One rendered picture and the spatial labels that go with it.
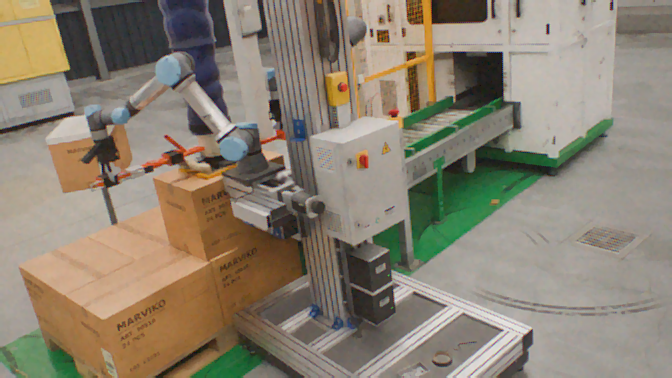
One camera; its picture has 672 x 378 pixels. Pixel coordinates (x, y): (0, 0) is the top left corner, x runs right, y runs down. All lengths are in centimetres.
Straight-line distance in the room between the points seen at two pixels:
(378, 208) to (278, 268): 105
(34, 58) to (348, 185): 843
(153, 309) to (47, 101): 781
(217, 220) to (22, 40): 761
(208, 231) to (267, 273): 50
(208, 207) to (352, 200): 90
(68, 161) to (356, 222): 251
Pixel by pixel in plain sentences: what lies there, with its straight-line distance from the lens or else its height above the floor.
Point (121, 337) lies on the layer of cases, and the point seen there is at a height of 41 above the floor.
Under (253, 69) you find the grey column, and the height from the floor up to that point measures 120.
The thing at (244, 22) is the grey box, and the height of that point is 155.
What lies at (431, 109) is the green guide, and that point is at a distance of 518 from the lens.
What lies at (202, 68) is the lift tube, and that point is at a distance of 311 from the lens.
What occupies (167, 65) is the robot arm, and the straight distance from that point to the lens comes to 266.
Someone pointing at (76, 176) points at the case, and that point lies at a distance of 454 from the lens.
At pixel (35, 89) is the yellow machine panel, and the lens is 1056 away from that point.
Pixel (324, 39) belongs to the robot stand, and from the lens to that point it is 254.
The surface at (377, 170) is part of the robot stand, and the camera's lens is 257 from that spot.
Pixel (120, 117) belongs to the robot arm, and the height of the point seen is 137.
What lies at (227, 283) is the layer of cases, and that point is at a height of 38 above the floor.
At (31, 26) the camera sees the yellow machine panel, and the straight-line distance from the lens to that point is 1048.
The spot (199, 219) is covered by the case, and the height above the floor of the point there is 78.
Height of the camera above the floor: 194
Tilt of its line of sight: 21 degrees down
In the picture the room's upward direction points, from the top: 8 degrees counter-clockwise
